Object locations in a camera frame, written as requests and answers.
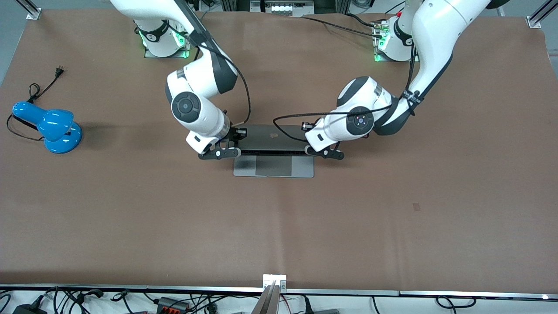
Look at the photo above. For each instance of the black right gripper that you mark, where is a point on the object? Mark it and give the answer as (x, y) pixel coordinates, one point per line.
(236, 134)

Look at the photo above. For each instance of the grey laptop computer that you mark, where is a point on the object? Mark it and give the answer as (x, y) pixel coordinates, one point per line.
(274, 168)

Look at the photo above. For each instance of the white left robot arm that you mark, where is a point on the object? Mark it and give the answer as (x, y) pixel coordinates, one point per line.
(431, 35)

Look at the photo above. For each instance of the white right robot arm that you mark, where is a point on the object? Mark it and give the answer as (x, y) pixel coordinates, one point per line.
(196, 113)

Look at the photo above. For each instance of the grey power strip box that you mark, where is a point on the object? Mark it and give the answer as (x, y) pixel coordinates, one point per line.
(282, 8)

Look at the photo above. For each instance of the orange and black connector box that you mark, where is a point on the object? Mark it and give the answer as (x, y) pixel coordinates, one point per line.
(172, 304)

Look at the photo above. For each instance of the black power adapter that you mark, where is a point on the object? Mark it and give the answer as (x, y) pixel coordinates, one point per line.
(28, 308)

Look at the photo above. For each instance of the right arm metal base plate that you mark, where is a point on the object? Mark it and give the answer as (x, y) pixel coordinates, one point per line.
(150, 53)

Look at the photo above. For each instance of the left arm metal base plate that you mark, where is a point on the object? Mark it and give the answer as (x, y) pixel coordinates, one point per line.
(376, 48)

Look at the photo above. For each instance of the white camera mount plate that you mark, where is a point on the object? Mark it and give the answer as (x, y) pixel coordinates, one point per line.
(274, 278)

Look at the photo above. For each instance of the aluminium camera mount profile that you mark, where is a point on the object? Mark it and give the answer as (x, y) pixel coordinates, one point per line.
(267, 303)

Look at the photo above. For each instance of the metal table edge rail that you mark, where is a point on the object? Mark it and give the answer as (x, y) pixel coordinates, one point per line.
(130, 288)

